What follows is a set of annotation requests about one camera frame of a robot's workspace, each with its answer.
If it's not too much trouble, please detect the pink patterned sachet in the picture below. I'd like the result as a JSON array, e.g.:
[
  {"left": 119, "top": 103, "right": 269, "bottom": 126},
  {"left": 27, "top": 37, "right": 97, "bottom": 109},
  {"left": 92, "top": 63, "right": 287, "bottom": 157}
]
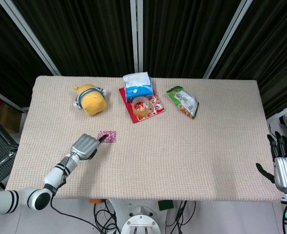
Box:
[{"left": 96, "top": 130, "right": 117, "bottom": 144}]

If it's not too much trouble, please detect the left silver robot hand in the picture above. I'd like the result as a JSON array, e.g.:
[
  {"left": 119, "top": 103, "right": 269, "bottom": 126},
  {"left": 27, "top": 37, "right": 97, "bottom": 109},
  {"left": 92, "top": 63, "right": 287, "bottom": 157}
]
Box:
[{"left": 70, "top": 133, "right": 108, "bottom": 161}]

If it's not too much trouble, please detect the black curtain panel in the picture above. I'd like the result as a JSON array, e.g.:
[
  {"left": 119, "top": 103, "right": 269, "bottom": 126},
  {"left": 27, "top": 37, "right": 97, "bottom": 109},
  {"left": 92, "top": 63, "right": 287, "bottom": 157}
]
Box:
[
  {"left": 0, "top": 0, "right": 54, "bottom": 108},
  {"left": 210, "top": 0, "right": 287, "bottom": 119},
  {"left": 142, "top": 0, "right": 242, "bottom": 79},
  {"left": 11, "top": 0, "right": 137, "bottom": 77}
]

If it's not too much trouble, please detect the clear cup of snacks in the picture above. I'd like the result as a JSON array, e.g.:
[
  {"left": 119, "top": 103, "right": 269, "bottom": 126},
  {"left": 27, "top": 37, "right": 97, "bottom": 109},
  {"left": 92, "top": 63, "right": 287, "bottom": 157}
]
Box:
[{"left": 132, "top": 96, "right": 151, "bottom": 116}]

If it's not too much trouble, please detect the brown cardboard box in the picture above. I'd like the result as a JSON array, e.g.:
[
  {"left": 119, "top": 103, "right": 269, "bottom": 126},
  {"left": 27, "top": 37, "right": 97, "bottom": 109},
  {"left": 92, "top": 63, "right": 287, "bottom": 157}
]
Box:
[{"left": 0, "top": 91, "right": 22, "bottom": 134}]

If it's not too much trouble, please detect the black cable bundle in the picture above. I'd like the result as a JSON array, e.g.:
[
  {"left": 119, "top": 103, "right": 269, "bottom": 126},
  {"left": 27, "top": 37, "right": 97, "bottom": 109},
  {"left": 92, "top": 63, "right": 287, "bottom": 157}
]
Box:
[
  {"left": 165, "top": 199, "right": 196, "bottom": 234},
  {"left": 93, "top": 199, "right": 121, "bottom": 234}
]

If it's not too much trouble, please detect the green snack bag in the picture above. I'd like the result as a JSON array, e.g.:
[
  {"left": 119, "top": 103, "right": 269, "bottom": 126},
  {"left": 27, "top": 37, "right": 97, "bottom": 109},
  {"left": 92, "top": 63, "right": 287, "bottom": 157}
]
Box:
[{"left": 166, "top": 85, "right": 200, "bottom": 120}]

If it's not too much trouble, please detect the beige woven tablecloth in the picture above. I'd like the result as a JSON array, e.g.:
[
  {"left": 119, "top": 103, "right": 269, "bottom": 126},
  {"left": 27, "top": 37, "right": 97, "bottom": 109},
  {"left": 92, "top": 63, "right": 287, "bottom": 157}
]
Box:
[{"left": 5, "top": 75, "right": 282, "bottom": 204}]

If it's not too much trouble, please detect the red spiral notebook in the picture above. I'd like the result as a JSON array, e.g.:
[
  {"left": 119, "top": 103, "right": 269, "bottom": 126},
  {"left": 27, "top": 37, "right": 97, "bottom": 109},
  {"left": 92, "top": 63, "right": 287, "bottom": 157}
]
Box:
[{"left": 118, "top": 87, "right": 165, "bottom": 124}]

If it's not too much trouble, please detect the yellow plush toy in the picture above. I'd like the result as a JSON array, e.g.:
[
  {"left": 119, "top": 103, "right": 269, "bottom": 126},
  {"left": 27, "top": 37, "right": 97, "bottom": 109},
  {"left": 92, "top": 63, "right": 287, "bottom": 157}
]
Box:
[{"left": 73, "top": 83, "right": 108, "bottom": 117}]

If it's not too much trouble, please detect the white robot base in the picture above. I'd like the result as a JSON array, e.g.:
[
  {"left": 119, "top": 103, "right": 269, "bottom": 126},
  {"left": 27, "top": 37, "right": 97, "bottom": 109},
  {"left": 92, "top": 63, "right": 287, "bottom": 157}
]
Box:
[{"left": 109, "top": 198, "right": 175, "bottom": 234}]

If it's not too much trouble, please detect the blue tissue box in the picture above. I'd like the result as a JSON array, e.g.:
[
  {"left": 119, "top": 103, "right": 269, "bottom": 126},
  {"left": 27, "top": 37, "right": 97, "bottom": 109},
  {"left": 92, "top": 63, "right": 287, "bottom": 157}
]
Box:
[{"left": 122, "top": 71, "right": 154, "bottom": 103}]

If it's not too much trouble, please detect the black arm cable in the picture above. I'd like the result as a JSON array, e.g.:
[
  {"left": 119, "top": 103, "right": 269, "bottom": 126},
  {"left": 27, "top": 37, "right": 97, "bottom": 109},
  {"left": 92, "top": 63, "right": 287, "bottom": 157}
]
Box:
[{"left": 50, "top": 187, "right": 121, "bottom": 234}]

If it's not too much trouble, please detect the grey aluminium partition post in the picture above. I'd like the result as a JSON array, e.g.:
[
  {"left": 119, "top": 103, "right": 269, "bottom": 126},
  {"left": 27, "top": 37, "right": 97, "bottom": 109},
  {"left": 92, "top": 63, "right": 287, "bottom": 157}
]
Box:
[
  {"left": 203, "top": 0, "right": 254, "bottom": 79},
  {"left": 3, "top": 0, "right": 61, "bottom": 76},
  {"left": 130, "top": 0, "right": 144, "bottom": 73}
]

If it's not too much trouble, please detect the green block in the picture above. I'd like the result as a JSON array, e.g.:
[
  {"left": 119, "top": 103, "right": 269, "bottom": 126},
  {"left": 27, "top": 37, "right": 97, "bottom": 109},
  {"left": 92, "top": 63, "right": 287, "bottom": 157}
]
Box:
[{"left": 157, "top": 200, "right": 174, "bottom": 212}]

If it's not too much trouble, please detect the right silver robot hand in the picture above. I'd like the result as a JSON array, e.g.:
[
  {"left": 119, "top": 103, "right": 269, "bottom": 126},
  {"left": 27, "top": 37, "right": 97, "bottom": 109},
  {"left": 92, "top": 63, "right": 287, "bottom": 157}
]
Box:
[{"left": 255, "top": 131, "right": 287, "bottom": 195}]

